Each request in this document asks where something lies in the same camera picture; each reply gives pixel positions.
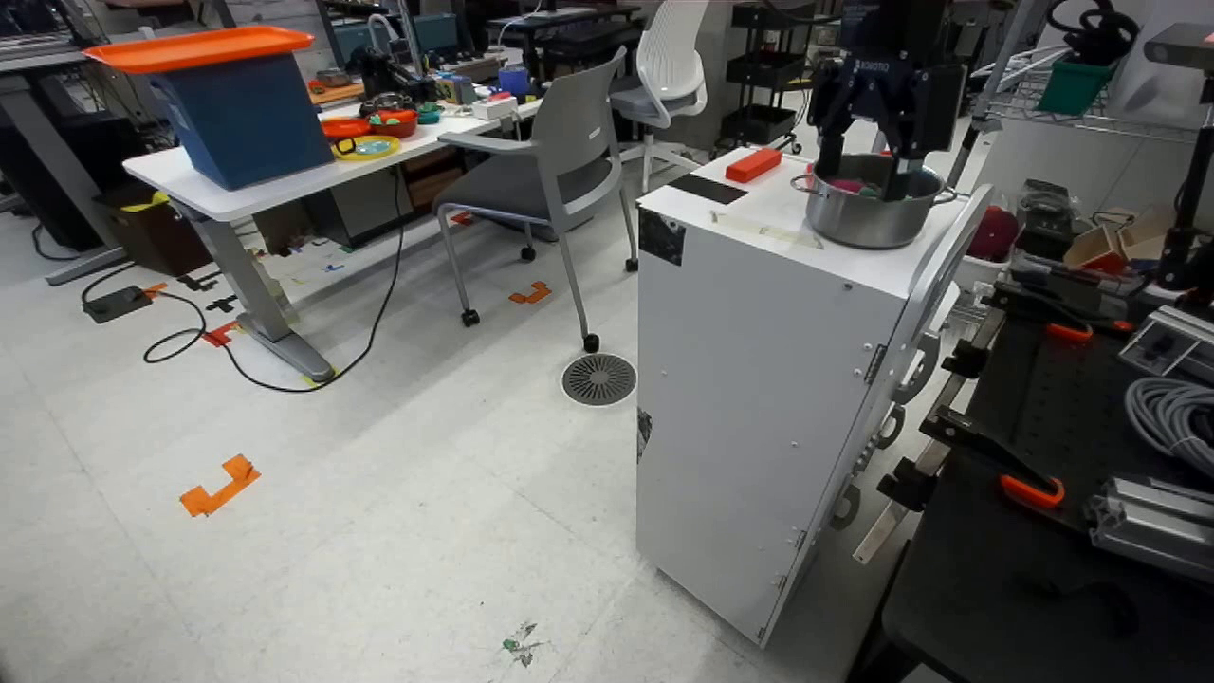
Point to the brown storage box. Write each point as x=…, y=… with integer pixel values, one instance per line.
x=156, y=241

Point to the white desk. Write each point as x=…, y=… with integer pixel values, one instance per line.
x=171, y=181

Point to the maroon round object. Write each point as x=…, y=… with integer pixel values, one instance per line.
x=994, y=234

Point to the white office chair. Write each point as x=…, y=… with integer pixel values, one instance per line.
x=670, y=62

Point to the black equipment case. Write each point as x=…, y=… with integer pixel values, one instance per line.
x=571, y=40

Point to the orange plastic tray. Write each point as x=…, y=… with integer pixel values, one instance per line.
x=344, y=129

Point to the black stand pole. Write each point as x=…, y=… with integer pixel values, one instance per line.
x=1194, y=204

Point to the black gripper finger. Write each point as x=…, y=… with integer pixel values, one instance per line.
x=912, y=156
x=837, y=136

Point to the grey side desk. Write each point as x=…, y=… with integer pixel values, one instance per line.
x=41, y=62

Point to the black shelf cart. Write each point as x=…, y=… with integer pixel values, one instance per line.
x=773, y=21

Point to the orange rectangular block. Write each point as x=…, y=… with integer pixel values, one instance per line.
x=753, y=164

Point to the black flat rectangular plate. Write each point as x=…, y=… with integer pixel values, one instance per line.
x=706, y=193

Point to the yellow green plate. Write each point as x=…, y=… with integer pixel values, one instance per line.
x=366, y=148

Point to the white toy kitchen cabinet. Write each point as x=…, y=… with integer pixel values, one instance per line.
x=759, y=418

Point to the brown cardboard box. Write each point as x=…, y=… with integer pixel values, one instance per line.
x=439, y=185

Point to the small orange floor tape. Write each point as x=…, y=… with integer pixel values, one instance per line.
x=533, y=299

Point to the blue storage bin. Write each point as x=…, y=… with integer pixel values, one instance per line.
x=247, y=119

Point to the grey office chair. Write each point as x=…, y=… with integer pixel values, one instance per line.
x=581, y=114

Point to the orange floor tape strip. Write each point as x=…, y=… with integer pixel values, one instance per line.
x=220, y=334

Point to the steel cooking pot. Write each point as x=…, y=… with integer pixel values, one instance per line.
x=874, y=228

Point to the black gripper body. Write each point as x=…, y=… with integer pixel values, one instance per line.
x=912, y=86

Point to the black power adapter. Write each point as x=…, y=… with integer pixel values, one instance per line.
x=120, y=304

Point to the red plastic bowl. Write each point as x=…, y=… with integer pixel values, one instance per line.
x=394, y=124

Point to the orange bin lid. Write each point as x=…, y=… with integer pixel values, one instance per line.
x=191, y=50

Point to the black clamp knob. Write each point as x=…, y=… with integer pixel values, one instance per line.
x=909, y=484
x=966, y=360

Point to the black perforated work table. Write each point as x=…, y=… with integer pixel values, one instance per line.
x=1011, y=594

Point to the orange L-shaped floor tape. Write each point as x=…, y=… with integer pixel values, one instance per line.
x=204, y=498

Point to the green box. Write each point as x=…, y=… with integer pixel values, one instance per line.
x=1075, y=89

